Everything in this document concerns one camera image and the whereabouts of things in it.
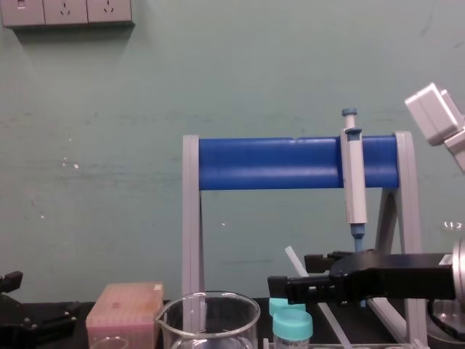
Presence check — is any blue stand crossbar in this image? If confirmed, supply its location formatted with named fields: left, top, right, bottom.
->
left=198, top=135, right=400, bottom=191

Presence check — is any large clear glass beaker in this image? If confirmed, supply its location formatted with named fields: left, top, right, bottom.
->
left=155, top=290, right=262, bottom=349

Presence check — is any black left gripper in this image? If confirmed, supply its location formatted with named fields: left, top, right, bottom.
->
left=0, top=270, right=83, bottom=349

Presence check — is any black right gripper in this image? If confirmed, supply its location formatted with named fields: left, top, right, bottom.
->
left=267, top=249, right=457, bottom=307

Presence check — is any teal capped sample tube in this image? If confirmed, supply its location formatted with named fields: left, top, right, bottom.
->
left=268, top=297, right=308, bottom=318
left=272, top=310, right=315, bottom=349

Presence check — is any clear plastic tube rack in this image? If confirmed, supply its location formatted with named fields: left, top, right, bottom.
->
left=261, top=337, right=430, bottom=349

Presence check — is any grey wall socket panel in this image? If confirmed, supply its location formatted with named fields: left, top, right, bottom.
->
left=0, top=0, right=136, bottom=29

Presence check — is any white and blue pipette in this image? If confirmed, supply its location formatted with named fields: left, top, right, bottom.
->
left=341, top=107, right=368, bottom=309

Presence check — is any pink pipette tip box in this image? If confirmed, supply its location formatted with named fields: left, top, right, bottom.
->
left=85, top=282, right=165, bottom=349

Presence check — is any grey pipette stand frame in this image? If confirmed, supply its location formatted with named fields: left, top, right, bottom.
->
left=182, top=131, right=430, bottom=349

